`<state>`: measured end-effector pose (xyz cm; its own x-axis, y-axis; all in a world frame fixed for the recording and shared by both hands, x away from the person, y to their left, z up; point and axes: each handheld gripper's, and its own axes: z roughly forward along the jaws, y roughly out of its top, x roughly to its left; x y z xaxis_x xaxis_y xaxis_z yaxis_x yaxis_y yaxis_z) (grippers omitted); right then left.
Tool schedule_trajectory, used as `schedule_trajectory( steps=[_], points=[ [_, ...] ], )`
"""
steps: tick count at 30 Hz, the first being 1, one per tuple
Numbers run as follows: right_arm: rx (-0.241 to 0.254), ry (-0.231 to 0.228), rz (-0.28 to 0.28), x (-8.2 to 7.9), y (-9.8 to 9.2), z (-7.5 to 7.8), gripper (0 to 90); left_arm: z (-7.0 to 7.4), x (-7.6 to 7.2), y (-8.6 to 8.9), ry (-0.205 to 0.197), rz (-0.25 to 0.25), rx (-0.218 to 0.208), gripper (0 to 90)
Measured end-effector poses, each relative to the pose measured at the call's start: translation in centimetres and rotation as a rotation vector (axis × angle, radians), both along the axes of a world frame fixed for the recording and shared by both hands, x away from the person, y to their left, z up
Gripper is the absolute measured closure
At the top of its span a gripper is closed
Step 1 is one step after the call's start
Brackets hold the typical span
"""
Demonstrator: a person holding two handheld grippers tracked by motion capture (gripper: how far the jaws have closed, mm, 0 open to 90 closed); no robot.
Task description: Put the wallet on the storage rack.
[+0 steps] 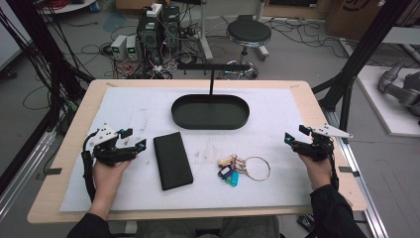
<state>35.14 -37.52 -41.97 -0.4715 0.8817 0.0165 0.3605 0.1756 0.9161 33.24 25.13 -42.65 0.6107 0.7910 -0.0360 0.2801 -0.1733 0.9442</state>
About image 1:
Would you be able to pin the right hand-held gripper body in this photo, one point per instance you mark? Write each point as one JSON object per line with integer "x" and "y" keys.
{"x": 313, "y": 150}

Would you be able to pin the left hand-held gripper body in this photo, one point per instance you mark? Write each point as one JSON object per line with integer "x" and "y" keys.
{"x": 109, "y": 153}

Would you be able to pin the black rectangular wallet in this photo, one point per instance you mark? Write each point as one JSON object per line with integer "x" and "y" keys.
{"x": 172, "y": 162}

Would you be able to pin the black oval tray with hanger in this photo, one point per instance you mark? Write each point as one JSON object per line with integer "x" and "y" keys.
{"x": 211, "y": 114}

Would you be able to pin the person's right hand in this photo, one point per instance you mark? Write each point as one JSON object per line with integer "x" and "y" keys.
{"x": 318, "y": 172}

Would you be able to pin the person's left hand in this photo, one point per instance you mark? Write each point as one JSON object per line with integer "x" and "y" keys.
{"x": 105, "y": 178}

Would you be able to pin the black tape piece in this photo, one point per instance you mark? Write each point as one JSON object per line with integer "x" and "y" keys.
{"x": 52, "y": 171}
{"x": 346, "y": 170}

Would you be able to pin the black device under table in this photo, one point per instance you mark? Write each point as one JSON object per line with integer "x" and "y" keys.
{"x": 306, "y": 222}

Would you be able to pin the white platform board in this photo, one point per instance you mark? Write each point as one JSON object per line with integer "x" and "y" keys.
{"x": 386, "y": 112}

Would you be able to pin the white power supply box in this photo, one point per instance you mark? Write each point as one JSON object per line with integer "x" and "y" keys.
{"x": 118, "y": 46}
{"x": 132, "y": 48}

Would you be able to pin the white paper mat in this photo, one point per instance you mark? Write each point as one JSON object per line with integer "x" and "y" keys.
{"x": 231, "y": 201}

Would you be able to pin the white desk leg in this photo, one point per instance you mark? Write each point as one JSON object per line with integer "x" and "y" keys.
{"x": 262, "y": 49}
{"x": 205, "y": 36}

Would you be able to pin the black computer tower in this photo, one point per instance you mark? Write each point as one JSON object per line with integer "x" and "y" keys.
{"x": 148, "y": 36}
{"x": 171, "y": 26}

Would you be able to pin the black round stool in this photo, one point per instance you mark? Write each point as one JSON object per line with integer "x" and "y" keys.
{"x": 248, "y": 32}

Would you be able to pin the cardboard box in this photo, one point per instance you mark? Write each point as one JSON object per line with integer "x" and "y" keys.
{"x": 350, "y": 20}

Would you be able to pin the white power adapter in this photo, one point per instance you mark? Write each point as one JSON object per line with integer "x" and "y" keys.
{"x": 154, "y": 10}

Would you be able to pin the white round table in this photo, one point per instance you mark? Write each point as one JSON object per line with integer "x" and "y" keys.
{"x": 71, "y": 6}

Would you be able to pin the white board panel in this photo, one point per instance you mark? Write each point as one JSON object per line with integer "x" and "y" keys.
{"x": 11, "y": 39}

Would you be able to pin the aluminium rail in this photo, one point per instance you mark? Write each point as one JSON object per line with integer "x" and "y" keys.
{"x": 366, "y": 198}
{"x": 23, "y": 175}

